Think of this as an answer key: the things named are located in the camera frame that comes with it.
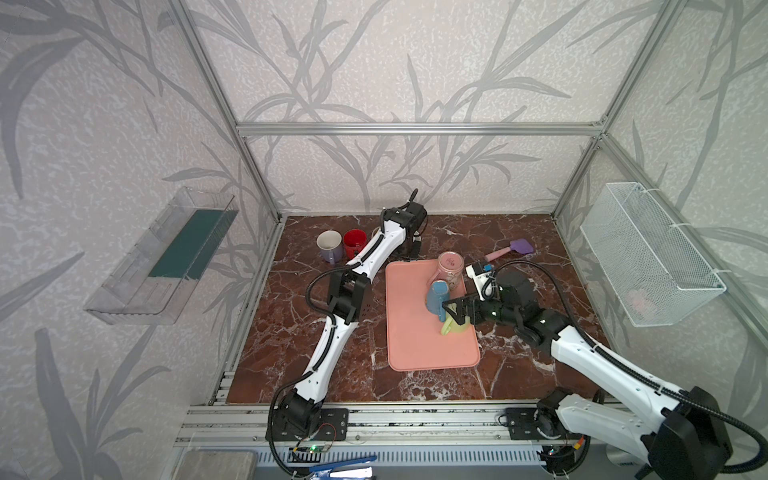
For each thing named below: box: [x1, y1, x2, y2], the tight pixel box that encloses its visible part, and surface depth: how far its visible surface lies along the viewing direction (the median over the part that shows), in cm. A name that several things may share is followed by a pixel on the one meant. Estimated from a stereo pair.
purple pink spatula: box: [484, 238, 534, 262], surface depth 110 cm
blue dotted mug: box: [426, 280, 451, 323], surface depth 90 cm
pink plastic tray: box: [386, 260, 480, 372], surface depth 91 cm
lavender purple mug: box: [316, 229, 343, 265], surface depth 105 cm
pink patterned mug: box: [429, 251, 464, 291], surface depth 94 cm
